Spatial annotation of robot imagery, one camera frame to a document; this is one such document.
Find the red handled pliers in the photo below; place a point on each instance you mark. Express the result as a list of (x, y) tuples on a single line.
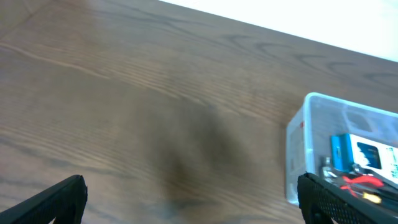
[(360, 182)]

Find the clear plastic container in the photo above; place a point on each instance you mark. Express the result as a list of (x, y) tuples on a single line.
[(321, 117)]

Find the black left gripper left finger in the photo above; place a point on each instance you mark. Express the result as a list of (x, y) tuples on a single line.
[(61, 203)]

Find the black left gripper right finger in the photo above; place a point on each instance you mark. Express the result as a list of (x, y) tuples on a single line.
[(322, 202)]

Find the small hammer black handle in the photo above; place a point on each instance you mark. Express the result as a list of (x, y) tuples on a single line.
[(327, 171)]

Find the blue white screwdriver box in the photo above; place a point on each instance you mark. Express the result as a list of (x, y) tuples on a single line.
[(349, 149)]

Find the black yellow screwdriver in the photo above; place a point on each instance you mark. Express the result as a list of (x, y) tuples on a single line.
[(381, 201)]

